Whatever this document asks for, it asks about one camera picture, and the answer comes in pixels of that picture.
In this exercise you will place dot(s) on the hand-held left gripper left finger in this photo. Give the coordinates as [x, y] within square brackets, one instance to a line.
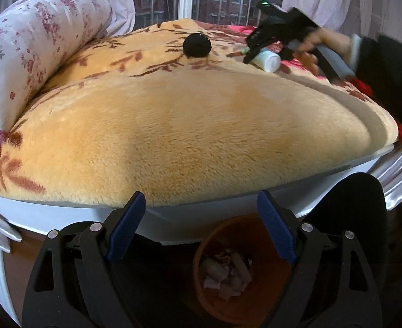
[127, 225]

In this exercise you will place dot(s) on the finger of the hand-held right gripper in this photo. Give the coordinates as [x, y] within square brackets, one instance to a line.
[259, 37]
[257, 52]

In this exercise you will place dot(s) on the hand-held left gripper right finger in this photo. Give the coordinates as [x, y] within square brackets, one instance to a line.
[276, 225]

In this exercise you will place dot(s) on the white round tub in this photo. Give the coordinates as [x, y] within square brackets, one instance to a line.
[268, 61]

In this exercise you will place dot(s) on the orange waste bin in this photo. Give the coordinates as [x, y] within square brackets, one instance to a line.
[218, 235]

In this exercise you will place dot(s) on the person's right hand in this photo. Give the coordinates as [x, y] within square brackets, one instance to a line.
[334, 41]

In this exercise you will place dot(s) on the pink patterned cloth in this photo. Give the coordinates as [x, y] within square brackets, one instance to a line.
[289, 65]

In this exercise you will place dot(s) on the black round ball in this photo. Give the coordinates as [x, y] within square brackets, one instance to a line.
[197, 45]

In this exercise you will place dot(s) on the pile of discarded packets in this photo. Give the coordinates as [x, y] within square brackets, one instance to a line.
[225, 273]

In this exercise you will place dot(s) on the red cloth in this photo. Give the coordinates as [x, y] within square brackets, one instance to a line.
[363, 88]

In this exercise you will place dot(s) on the yellow plush floral blanket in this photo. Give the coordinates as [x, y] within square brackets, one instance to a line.
[187, 126]

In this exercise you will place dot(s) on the silver satin bed skirt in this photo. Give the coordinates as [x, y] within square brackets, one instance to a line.
[399, 177]

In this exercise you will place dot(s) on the white floral bolster pillow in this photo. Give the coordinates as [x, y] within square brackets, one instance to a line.
[27, 51]

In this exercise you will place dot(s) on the white bed frame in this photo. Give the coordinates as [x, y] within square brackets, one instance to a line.
[187, 222]

